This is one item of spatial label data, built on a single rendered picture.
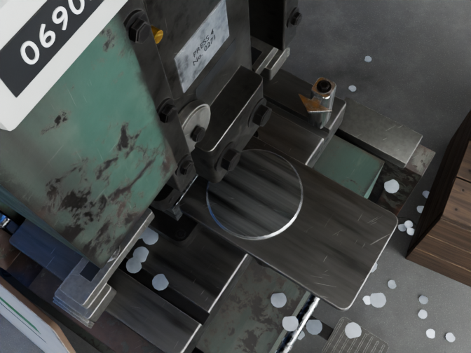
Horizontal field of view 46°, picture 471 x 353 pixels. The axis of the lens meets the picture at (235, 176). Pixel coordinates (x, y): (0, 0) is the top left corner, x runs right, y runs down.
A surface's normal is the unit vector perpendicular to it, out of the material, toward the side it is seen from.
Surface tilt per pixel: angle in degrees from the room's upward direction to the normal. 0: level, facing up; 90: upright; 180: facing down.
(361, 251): 0
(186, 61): 90
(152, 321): 0
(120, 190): 90
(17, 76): 90
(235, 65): 90
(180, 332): 0
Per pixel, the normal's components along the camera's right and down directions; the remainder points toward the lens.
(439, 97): -0.06, -0.39
